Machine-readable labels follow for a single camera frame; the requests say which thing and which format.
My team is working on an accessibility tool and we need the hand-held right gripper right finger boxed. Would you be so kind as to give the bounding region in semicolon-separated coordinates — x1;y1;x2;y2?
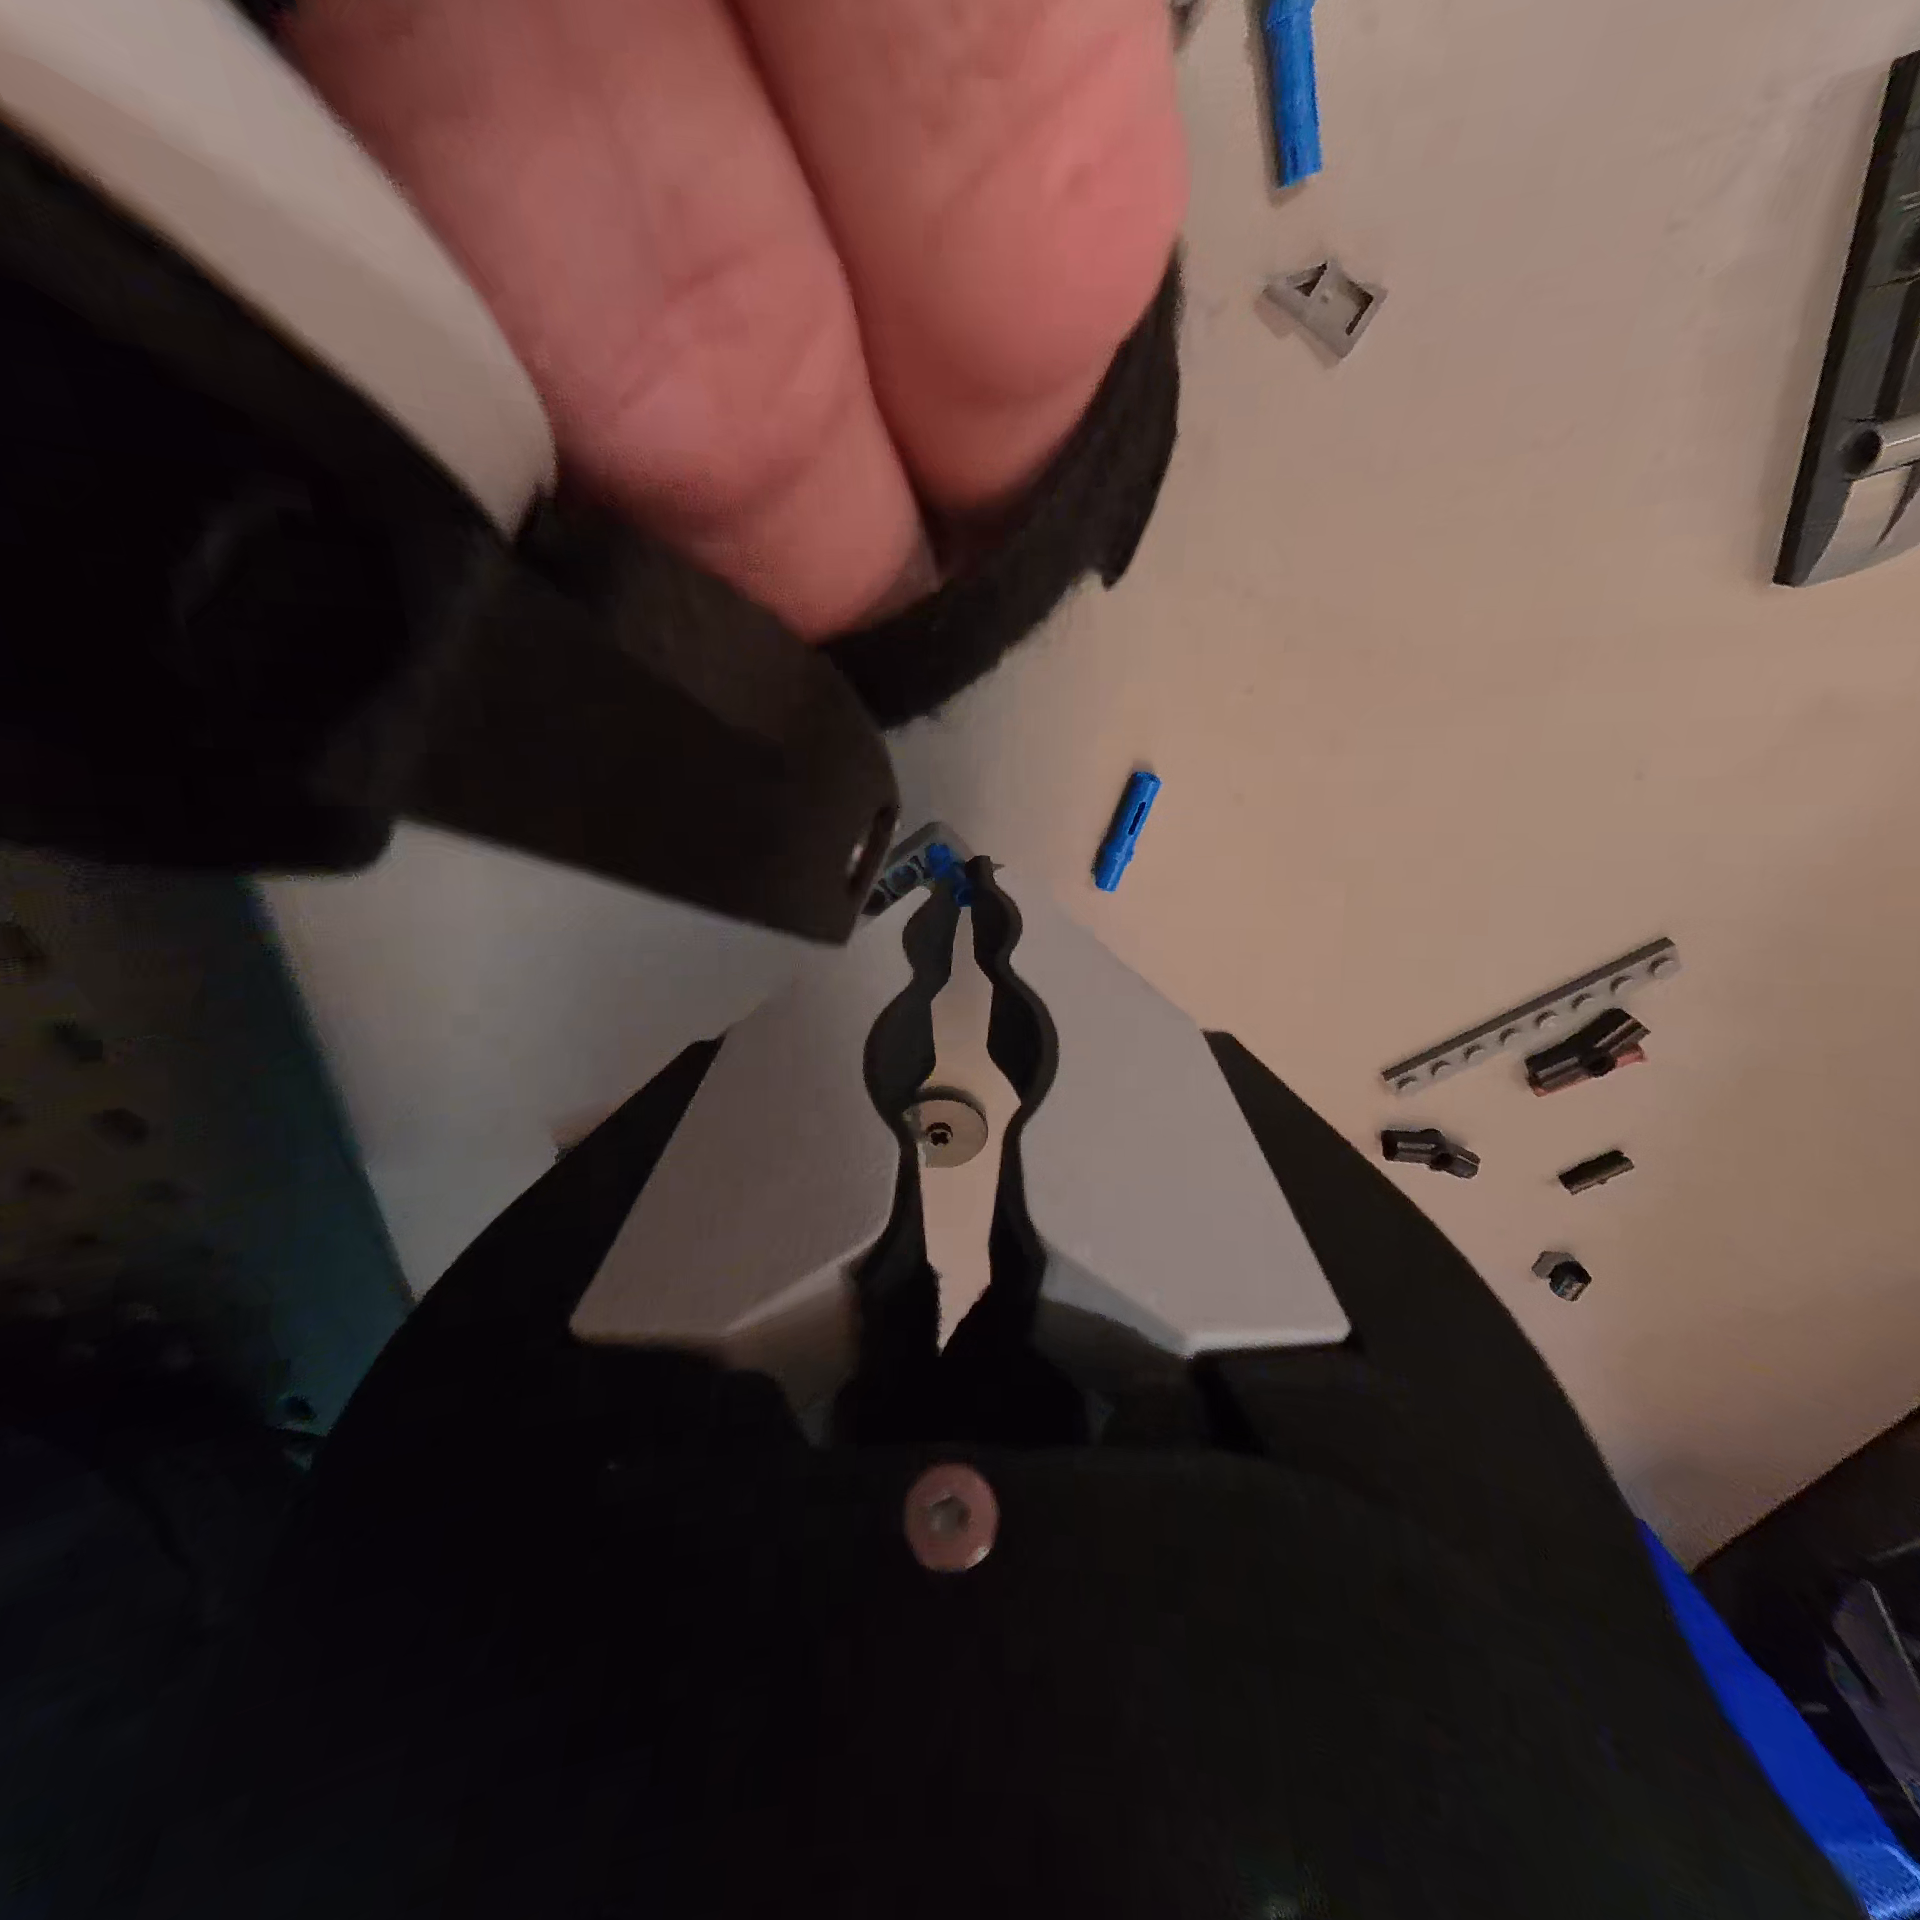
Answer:
975;884;1354;1419

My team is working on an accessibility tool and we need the grey curved lego panel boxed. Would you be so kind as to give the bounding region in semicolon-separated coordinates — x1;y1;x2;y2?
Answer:
1773;52;1920;589

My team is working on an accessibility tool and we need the lego set box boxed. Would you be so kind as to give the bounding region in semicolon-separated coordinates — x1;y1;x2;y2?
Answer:
1697;1401;1920;1848

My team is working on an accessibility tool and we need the person's left hand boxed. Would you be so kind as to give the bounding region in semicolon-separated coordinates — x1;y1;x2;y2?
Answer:
276;0;1194;644

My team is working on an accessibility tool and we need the small grey lego beam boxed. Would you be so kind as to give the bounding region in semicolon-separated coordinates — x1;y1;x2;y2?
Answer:
870;822;962;917

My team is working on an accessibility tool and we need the small grey lego bracket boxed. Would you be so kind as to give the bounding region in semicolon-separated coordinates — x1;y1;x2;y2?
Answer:
1257;257;1388;365

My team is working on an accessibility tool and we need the black and brown lego connector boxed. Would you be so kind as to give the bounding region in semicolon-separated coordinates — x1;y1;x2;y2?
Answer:
1524;1009;1652;1097

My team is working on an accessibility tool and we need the blue plastic bin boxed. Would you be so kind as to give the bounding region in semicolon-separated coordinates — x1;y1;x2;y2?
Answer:
1633;1515;1920;1920

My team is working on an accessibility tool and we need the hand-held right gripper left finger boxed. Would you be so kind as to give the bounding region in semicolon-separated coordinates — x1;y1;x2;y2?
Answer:
569;897;962;1419

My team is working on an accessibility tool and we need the long grey lego plate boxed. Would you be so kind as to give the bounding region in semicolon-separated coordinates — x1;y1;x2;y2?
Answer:
1378;934;1683;1094

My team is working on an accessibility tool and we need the black perforated board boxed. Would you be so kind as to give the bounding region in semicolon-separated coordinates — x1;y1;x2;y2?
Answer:
0;849;414;1488

